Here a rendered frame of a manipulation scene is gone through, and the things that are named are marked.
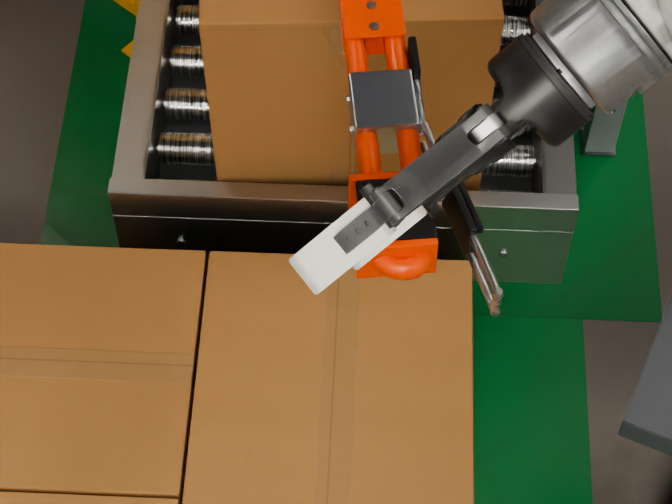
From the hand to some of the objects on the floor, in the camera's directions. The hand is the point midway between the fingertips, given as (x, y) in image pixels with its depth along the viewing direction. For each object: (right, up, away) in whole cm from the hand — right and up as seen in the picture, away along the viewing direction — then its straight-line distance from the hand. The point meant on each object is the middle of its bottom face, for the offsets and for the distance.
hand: (336, 255), depth 103 cm
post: (+54, +23, +194) cm, 203 cm away
